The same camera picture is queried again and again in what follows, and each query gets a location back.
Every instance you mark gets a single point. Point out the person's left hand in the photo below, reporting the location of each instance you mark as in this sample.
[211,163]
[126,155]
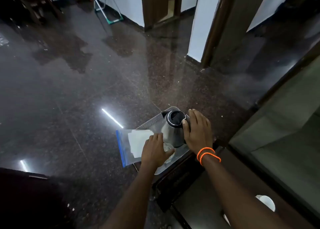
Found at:
[153,154]

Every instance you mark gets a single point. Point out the person's right hand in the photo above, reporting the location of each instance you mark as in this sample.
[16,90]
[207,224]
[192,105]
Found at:
[198,134]

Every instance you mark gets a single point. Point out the steel electric kettle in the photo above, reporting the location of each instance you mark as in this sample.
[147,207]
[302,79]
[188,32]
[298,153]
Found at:
[172,131]

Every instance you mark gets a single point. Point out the grey plastic tray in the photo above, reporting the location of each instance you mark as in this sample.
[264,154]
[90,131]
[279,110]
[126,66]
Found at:
[150,122]

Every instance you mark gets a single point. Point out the clear zip bag blue seal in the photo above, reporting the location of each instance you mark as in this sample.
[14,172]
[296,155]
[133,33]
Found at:
[122,149]

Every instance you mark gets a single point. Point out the person's right forearm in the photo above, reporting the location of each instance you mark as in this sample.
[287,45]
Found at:
[237,199]

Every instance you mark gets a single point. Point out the person's left forearm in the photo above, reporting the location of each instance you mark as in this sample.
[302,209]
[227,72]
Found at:
[130,204]

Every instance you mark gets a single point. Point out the dark wooden coffee table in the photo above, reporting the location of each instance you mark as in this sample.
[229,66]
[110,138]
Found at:
[200,206]

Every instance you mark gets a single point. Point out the dark wooden stool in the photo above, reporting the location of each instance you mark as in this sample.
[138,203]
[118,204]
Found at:
[175,181]

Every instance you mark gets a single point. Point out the green fabric armchair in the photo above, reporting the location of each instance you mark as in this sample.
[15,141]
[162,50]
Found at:
[287,149]

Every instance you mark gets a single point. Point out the dark brown wooden door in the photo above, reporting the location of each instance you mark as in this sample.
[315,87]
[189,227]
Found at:
[230,19]

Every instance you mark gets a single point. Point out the white folding table green feet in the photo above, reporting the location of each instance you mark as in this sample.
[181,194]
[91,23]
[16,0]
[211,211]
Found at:
[110,18]

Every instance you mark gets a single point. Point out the brown wooden chair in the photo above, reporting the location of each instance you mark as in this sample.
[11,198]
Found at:
[37,4]

